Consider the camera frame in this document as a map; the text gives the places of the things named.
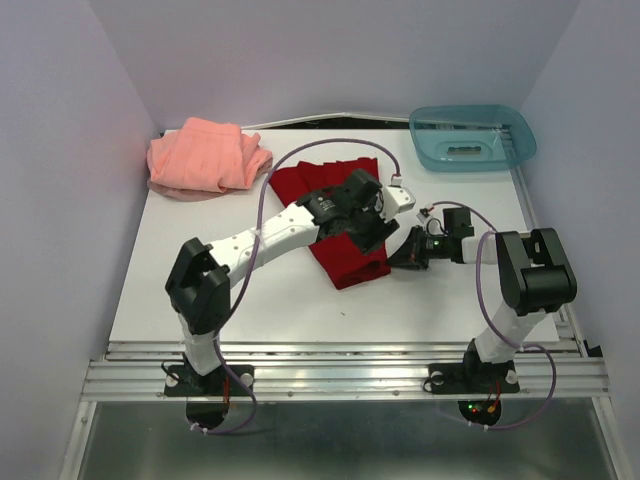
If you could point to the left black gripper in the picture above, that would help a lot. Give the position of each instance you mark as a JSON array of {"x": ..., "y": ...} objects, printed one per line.
[{"x": 382, "y": 230}]

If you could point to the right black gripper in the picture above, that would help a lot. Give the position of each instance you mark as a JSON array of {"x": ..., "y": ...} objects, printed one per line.
[{"x": 409, "y": 253}]

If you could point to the red pleated skirt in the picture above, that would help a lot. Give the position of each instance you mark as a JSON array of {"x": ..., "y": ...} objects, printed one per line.
[{"x": 342, "y": 261}]

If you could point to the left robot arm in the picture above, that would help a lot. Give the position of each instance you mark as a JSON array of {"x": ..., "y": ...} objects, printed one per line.
[{"x": 202, "y": 277}]

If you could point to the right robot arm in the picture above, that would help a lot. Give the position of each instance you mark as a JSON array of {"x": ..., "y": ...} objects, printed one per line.
[{"x": 535, "y": 279}]

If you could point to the teal plastic bin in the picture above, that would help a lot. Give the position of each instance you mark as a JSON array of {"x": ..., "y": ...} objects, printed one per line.
[{"x": 471, "y": 138}]

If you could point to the pink folded skirt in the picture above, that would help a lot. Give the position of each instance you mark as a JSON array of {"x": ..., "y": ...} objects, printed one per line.
[{"x": 204, "y": 157}]

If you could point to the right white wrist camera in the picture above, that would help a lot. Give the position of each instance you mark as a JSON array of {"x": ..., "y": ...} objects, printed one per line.
[{"x": 431, "y": 224}]

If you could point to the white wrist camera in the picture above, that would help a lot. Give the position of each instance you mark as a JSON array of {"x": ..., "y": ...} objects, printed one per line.
[
  {"x": 396, "y": 200},
  {"x": 431, "y": 224}
]

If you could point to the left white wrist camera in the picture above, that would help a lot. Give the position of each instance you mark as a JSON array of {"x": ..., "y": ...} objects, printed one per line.
[{"x": 396, "y": 200}]

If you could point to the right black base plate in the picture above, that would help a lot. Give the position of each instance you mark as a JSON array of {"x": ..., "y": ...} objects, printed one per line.
[{"x": 456, "y": 379}]

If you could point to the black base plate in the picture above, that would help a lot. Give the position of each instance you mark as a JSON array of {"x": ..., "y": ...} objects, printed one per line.
[
  {"x": 181, "y": 381},
  {"x": 456, "y": 379}
]

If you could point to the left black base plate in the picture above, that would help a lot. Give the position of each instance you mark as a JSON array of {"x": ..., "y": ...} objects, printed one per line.
[{"x": 181, "y": 381}]

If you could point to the aluminium rail frame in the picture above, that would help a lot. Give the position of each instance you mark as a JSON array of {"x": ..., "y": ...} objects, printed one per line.
[{"x": 129, "y": 372}]

